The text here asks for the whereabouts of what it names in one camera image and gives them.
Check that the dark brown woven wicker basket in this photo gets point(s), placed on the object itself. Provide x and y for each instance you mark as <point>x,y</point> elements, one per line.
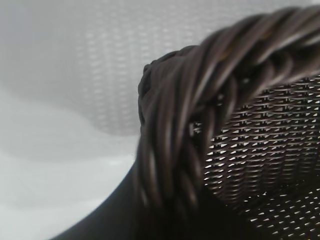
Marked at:
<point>175,100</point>

